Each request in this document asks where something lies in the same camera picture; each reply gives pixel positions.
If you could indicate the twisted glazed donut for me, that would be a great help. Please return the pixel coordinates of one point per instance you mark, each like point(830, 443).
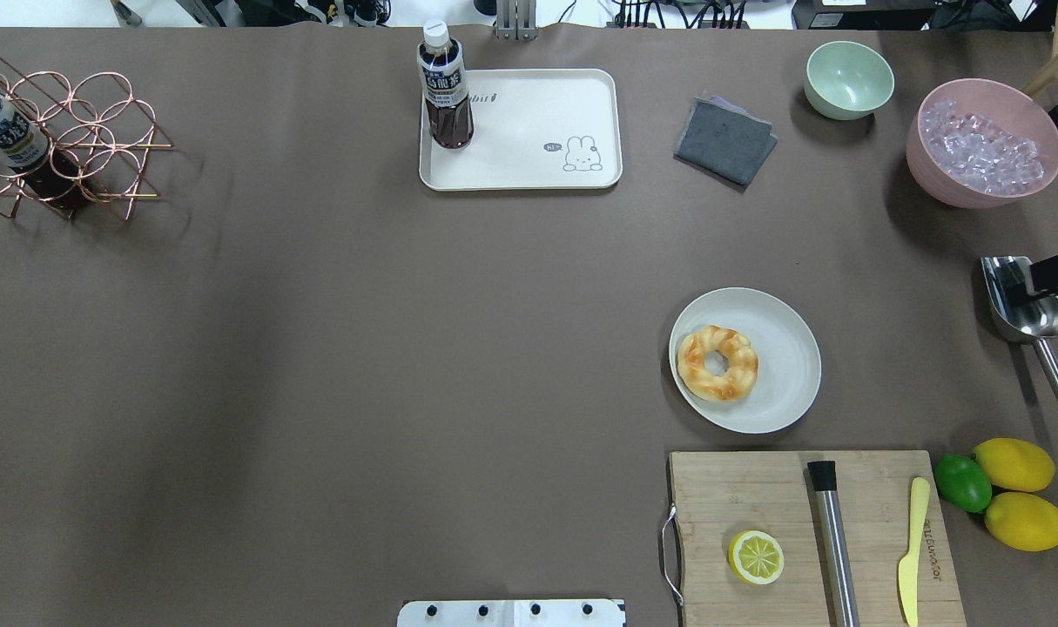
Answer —
point(718, 364)

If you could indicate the cream rabbit tray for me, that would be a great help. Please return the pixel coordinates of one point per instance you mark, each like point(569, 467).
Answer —
point(535, 130)

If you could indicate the tea bottle on tray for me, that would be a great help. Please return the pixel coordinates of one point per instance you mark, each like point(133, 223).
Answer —
point(445, 91)

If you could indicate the metal ice scoop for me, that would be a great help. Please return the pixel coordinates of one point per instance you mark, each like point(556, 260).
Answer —
point(1024, 322)

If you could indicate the pink bowl with ice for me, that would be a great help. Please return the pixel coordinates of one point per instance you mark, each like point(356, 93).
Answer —
point(977, 144)

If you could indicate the yellow lemon near scoop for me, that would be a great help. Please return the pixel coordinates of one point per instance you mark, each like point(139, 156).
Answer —
point(1011, 463)

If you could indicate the green lime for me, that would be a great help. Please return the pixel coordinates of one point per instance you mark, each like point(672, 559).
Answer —
point(962, 482)

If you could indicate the yellow lemon far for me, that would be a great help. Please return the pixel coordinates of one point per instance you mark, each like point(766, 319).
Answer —
point(1024, 522)

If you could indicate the white round plate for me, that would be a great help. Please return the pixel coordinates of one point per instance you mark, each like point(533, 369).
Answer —
point(790, 367)

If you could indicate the green bowl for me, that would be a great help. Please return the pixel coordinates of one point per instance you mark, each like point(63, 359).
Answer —
point(845, 80)

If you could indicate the yellow plastic knife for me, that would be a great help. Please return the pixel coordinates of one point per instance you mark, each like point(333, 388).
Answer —
point(907, 572)

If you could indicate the grey folded cloth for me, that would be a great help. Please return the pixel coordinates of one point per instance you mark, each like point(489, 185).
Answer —
point(725, 140)

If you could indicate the steel muddler black tip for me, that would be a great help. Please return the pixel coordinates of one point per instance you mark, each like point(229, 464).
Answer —
point(824, 484)

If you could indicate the bamboo cutting board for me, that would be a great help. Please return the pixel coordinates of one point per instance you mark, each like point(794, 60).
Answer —
point(717, 495)

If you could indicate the half lemon slice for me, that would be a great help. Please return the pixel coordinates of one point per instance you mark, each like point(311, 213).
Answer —
point(756, 557)

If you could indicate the tea bottle in rack front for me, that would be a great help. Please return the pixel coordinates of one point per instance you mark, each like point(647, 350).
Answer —
point(46, 173)

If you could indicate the aluminium frame post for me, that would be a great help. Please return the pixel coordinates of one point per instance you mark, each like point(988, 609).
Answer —
point(516, 20)

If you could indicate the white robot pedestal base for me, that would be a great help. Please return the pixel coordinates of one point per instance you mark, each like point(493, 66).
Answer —
point(519, 612)

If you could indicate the copper wire bottle rack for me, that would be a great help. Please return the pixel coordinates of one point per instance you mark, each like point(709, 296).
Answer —
point(103, 137)

